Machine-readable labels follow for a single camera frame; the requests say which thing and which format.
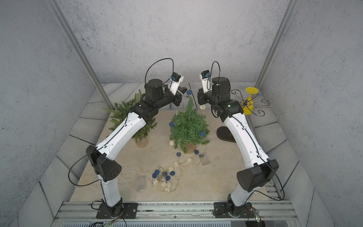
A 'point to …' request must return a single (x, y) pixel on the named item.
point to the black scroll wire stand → (223, 133)
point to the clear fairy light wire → (130, 178)
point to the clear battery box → (142, 183)
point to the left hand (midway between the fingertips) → (188, 88)
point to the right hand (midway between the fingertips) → (201, 88)
